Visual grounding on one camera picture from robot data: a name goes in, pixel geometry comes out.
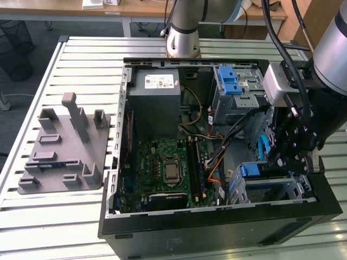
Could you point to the white cardboard box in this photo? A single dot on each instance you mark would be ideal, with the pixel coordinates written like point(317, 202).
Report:
point(92, 4)

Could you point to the RAM stick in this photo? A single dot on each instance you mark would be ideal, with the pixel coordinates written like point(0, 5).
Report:
point(201, 173)
point(50, 165)

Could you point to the green motherboard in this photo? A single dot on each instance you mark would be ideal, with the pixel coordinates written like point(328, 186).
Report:
point(149, 173)

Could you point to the silver optical drive cage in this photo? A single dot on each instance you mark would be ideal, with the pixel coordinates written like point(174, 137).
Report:
point(244, 103)

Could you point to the black mesh bin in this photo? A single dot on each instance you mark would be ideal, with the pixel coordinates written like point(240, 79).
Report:
point(13, 48)

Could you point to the black PC case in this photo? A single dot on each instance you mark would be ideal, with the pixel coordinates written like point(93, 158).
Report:
point(189, 235)

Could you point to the white desk device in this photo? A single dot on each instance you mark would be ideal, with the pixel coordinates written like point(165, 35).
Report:
point(245, 8)

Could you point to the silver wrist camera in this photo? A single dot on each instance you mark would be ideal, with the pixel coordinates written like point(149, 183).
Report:
point(273, 84)

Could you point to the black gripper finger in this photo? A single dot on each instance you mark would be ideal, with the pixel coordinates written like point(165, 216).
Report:
point(292, 163)
point(284, 132)

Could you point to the CPU socket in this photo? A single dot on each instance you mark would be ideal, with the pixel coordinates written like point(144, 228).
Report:
point(171, 158)

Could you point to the wooden desk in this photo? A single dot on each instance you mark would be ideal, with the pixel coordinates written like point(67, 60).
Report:
point(40, 10)

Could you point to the small white box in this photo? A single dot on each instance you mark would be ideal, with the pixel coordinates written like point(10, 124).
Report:
point(111, 2)

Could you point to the silver CPU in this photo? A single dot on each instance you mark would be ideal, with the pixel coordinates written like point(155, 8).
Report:
point(171, 172)

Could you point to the grey parts rack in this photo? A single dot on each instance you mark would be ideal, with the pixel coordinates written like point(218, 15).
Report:
point(67, 162)

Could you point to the black graphics card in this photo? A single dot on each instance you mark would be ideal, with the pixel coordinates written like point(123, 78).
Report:
point(165, 202)

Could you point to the wooden cabinet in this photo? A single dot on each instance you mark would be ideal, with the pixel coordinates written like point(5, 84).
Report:
point(322, 16)

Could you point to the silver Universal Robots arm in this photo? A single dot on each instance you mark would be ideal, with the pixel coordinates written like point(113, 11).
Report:
point(181, 40)

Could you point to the black RAM slot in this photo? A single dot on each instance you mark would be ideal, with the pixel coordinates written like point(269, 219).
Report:
point(191, 168)

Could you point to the silver disk bay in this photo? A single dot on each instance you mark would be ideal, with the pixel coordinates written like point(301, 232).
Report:
point(271, 183)

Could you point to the grey power supply unit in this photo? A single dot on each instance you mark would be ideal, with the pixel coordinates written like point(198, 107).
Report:
point(154, 116)

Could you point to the brown cardboard piece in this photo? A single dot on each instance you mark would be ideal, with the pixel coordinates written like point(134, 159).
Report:
point(256, 2)

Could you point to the blue drive latch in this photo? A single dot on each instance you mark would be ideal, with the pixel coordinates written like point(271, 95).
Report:
point(229, 86)

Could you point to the hard disk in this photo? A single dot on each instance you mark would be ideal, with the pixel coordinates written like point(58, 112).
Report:
point(250, 173)

